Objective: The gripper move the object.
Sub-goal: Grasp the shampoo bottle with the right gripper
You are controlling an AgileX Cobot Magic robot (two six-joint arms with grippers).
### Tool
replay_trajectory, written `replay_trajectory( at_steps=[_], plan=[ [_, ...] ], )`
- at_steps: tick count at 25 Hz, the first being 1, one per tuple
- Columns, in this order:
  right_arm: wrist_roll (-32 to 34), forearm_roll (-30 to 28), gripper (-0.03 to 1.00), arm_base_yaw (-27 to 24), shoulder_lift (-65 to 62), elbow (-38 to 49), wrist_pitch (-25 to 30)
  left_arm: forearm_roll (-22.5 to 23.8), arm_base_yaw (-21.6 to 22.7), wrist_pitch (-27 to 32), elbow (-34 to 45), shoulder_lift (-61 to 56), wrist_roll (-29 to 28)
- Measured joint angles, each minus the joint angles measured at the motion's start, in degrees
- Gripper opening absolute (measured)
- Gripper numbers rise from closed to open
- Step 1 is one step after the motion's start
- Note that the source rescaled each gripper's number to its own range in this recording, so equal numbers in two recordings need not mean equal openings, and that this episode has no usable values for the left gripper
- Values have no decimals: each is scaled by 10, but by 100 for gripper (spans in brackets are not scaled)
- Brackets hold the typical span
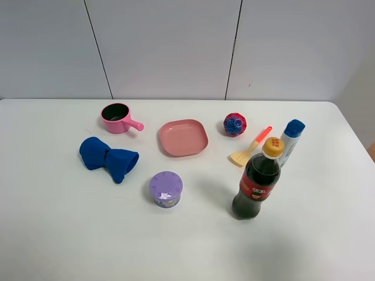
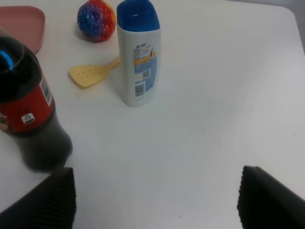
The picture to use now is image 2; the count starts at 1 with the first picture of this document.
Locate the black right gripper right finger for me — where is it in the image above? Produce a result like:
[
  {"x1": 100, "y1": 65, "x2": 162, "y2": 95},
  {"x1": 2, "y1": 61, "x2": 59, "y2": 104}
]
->
[{"x1": 237, "y1": 166, "x2": 305, "y2": 229}]

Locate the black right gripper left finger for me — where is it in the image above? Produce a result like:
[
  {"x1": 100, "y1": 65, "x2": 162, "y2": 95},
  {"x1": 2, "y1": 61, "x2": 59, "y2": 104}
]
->
[{"x1": 0, "y1": 167, "x2": 77, "y2": 229}]

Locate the white blue shampoo bottle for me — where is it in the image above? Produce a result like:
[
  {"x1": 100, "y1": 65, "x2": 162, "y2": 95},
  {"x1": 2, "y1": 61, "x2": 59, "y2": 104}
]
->
[{"x1": 117, "y1": 0, "x2": 161, "y2": 107}]

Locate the dark cola bottle red label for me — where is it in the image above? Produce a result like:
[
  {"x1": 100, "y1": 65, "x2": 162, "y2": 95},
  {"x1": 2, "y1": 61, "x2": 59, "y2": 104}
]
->
[{"x1": 0, "y1": 29, "x2": 72, "y2": 172}]

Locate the pink square plate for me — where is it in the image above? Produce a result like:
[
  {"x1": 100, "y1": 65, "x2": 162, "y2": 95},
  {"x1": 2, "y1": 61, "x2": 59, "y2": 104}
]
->
[{"x1": 0, "y1": 6, "x2": 46, "y2": 54}]

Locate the red blue spiky ball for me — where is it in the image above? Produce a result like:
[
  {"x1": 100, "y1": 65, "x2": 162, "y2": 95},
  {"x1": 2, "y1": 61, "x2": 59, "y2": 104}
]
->
[{"x1": 77, "y1": 0, "x2": 117, "y2": 42}]

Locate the yellow spatula orange handle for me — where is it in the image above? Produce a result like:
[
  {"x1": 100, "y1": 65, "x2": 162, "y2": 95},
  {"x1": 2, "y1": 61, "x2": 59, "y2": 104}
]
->
[{"x1": 68, "y1": 56, "x2": 120, "y2": 89}]

